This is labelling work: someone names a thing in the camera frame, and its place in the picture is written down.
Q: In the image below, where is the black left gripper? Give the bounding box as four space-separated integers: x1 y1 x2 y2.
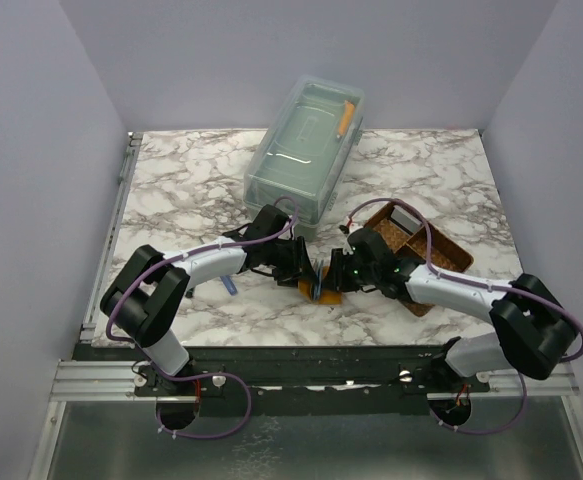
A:
263 237 319 289

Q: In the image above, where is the blue red screwdriver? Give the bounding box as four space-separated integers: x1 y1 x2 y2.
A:
220 275 238 296

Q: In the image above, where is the grey credit card stack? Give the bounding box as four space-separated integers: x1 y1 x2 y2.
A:
389 205 422 235

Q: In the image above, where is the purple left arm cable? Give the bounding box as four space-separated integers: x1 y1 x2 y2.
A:
105 195 302 441

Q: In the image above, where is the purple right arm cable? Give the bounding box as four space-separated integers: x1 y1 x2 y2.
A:
345 198 583 435

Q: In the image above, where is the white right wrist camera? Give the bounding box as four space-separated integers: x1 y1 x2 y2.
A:
339 222 363 240

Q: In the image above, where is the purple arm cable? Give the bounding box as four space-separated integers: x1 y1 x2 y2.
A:
105 195 302 441
345 198 583 435

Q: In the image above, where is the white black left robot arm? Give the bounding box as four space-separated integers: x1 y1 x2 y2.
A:
100 205 318 395

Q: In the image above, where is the tan card holder wallet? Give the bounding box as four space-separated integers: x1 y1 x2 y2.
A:
298 264 342 305

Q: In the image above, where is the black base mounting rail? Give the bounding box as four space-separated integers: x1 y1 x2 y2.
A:
70 344 572 417

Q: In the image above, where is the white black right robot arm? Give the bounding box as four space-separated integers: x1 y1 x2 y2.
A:
321 228 577 392

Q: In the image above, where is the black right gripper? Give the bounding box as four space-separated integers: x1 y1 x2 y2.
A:
320 248 379 293

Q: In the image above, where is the clear plastic storage box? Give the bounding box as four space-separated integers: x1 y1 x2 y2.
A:
243 76 365 241

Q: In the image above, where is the orange utility knife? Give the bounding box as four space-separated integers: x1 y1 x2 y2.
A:
337 100 356 139

